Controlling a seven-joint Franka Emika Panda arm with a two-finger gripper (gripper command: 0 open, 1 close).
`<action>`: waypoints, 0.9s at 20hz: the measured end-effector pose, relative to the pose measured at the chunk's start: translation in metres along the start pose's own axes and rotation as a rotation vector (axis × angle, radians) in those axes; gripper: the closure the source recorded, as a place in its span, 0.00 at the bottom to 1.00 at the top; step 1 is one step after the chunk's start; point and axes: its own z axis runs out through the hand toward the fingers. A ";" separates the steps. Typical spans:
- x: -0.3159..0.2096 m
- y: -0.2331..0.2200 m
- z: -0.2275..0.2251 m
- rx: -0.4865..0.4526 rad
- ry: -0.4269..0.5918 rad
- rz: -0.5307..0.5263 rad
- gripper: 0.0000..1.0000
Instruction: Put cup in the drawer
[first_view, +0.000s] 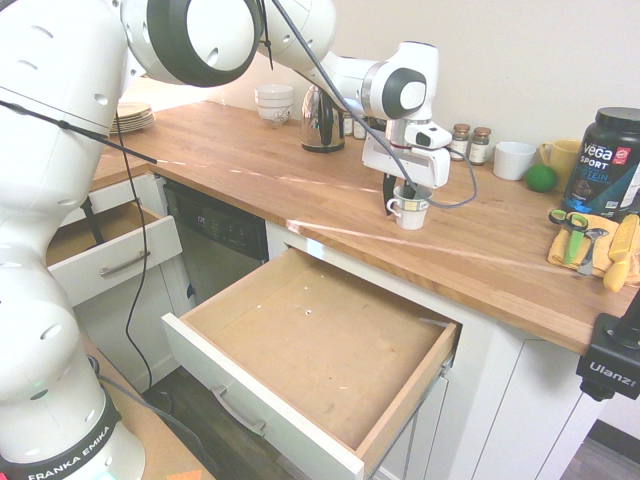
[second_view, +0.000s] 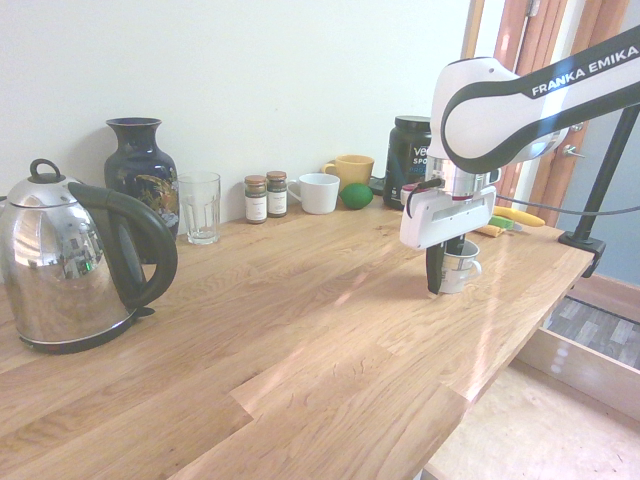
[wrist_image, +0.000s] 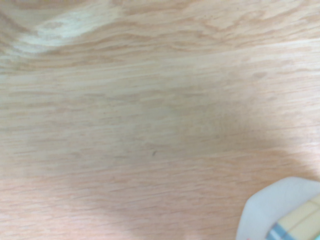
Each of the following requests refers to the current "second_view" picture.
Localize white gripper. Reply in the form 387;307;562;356
398;187;499;297

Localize small white striped cup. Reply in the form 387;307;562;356
439;239;484;295

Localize open wooden drawer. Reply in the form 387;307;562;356
423;324;640;480

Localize green lime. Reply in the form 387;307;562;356
339;182;374;210

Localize black protein powder tub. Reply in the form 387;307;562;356
382;115;434;211

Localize yellow mug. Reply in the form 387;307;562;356
320;154;376;194

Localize large white mug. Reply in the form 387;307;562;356
285;172;342;216

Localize grey blue door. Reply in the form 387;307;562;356
542;79;640;251

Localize spice jar copper lid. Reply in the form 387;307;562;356
243;174;269;225
265;170;289;219

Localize clear drinking glass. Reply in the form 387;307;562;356
177;171;222;246

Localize dark blue painted vase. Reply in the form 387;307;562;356
103;117;180;265

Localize stainless steel electric kettle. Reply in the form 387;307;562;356
0;158;179;356

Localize green handled knife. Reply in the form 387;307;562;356
489;214;524;234

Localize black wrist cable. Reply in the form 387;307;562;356
405;177;446;221

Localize grey cable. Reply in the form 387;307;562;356
494;195;599;218

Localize black camera stand pole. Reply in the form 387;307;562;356
558;102;640;279

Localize wooden door frame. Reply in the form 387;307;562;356
459;0;631;226

